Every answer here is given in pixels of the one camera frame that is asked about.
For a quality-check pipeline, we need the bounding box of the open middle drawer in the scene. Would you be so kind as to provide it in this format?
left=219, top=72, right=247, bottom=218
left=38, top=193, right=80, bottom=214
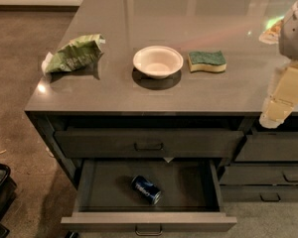
left=62, top=159, right=236, bottom=236

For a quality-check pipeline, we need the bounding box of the middle right drawer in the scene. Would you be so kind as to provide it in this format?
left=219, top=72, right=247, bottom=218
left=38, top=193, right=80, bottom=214
left=220, top=166, right=298, bottom=185

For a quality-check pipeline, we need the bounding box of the top left drawer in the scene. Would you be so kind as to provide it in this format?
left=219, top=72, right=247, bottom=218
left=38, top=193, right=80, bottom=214
left=55, top=129, right=243, bottom=158

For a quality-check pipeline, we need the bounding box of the black bin with bottles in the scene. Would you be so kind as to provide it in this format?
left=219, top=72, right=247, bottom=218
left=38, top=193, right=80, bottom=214
left=0, top=164, right=17, bottom=219

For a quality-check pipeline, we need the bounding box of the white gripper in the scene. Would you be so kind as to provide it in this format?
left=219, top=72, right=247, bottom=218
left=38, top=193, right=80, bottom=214
left=259, top=20, right=298, bottom=129

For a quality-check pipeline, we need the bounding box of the white bowl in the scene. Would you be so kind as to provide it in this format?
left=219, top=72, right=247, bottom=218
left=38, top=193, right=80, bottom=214
left=133, top=46, right=184, bottom=79

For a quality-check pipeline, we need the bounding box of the top right drawer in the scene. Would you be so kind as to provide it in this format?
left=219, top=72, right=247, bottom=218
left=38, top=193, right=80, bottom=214
left=235, top=130, right=298, bottom=162

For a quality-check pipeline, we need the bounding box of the green yellow sponge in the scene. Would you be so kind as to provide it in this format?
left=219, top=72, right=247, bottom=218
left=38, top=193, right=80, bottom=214
left=188, top=51, right=226, bottom=73

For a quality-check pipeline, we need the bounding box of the blue pepsi can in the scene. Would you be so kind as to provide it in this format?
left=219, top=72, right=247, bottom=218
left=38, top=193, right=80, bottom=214
left=131, top=176, right=161, bottom=205

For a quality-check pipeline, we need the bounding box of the green chip bag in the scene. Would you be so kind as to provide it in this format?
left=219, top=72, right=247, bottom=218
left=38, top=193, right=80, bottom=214
left=41, top=34, right=105, bottom=74

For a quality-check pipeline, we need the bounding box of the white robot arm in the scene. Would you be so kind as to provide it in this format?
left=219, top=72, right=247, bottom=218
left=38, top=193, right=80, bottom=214
left=259, top=0, right=298, bottom=129

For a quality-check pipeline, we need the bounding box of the dark grey counter cabinet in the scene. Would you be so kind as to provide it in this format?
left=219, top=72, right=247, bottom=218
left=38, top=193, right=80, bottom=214
left=24, top=0, right=298, bottom=190

